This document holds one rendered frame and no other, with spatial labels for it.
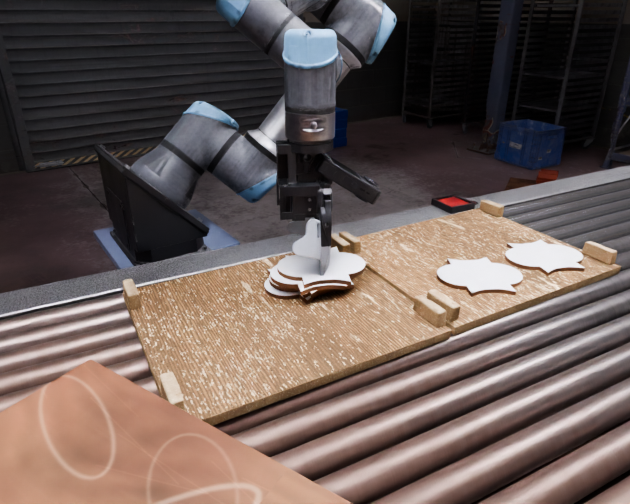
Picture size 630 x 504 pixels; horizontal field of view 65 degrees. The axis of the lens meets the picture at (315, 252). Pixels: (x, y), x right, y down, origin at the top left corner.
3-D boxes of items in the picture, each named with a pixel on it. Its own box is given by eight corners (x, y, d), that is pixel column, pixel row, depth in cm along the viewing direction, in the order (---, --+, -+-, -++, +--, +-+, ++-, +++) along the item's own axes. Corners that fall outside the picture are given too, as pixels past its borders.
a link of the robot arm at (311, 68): (340, 29, 73) (336, 29, 65) (338, 106, 77) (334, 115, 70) (287, 28, 74) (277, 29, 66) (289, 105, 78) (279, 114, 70)
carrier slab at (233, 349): (123, 299, 84) (122, 291, 84) (332, 249, 102) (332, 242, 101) (176, 439, 57) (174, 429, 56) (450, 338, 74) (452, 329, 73)
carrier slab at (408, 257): (334, 248, 102) (334, 241, 102) (479, 213, 120) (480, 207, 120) (454, 336, 75) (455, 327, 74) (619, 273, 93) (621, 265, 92)
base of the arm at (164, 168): (123, 163, 117) (150, 130, 117) (174, 200, 126) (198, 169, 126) (138, 175, 105) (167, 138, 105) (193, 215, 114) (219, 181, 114)
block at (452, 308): (424, 304, 80) (425, 290, 79) (433, 301, 81) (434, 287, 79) (450, 323, 75) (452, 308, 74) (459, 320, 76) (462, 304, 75)
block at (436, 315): (411, 310, 78) (413, 295, 77) (420, 307, 79) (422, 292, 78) (437, 329, 74) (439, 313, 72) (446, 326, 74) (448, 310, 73)
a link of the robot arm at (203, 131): (165, 143, 121) (200, 100, 122) (210, 178, 123) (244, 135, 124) (159, 134, 109) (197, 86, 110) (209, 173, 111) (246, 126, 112)
